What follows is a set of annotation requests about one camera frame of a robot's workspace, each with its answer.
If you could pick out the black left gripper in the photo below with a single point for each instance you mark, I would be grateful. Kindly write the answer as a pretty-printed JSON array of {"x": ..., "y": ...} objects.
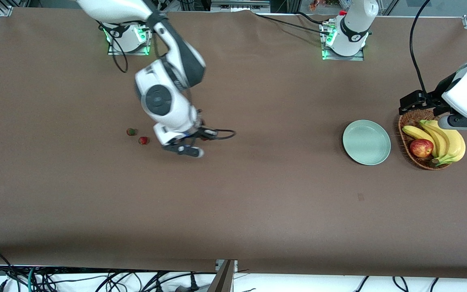
[{"x": 435, "y": 97}]

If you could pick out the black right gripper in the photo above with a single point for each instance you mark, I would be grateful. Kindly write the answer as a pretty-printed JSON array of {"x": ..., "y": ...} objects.
[{"x": 202, "y": 132}]

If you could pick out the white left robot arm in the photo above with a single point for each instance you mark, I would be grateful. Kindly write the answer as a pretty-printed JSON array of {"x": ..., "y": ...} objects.
[{"x": 353, "y": 24}]

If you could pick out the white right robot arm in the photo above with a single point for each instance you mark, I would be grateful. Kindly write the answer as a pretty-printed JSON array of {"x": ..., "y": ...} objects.
[{"x": 176, "y": 109}]

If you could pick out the pale green round plate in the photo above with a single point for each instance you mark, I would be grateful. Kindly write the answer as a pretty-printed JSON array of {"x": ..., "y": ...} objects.
[{"x": 366, "y": 142}]

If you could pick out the red yellow apple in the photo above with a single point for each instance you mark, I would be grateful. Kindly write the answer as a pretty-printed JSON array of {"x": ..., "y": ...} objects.
[{"x": 421, "y": 148}]

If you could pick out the yellow banana bunch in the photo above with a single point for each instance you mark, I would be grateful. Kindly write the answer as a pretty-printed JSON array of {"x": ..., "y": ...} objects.
[{"x": 452, "y": 146}]

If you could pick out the brown wicker basket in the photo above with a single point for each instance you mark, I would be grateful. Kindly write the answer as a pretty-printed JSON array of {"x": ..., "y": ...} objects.
[{"x": 420, "y": 163}]

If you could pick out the brown table cover sheet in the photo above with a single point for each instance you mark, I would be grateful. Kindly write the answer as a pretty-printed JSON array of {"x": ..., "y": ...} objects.
[{"x": 233, "y": 202}]

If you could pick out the grey background equipment box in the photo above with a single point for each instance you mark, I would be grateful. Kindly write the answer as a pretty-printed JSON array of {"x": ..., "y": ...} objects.
[{"x": 239, "y": 5}]

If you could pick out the brown metal post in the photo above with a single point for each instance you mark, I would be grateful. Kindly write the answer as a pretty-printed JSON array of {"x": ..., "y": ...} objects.
[{"x": 223, "y": 280}]

